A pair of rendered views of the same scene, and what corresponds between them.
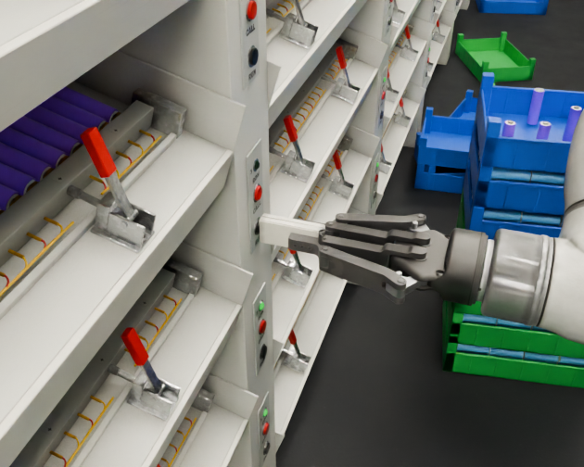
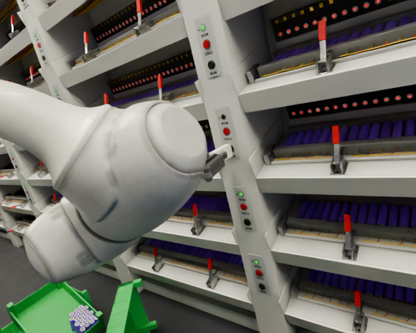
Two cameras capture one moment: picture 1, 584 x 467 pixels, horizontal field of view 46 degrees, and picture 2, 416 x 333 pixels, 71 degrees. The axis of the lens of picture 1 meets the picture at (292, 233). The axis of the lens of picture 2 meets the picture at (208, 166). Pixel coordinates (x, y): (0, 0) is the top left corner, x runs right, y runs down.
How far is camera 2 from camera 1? 1.06 m
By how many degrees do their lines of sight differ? 99
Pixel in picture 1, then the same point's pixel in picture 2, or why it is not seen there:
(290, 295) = (331, 252)
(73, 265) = not seen: hidden behind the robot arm
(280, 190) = (313, 168)
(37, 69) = (123, 53)
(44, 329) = not seen: hidden behind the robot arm
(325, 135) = (415, 170)
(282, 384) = (337, 315)
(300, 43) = (319, 71)
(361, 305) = not seen: outside the picture
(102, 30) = (138, 47)
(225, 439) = (228, 238)
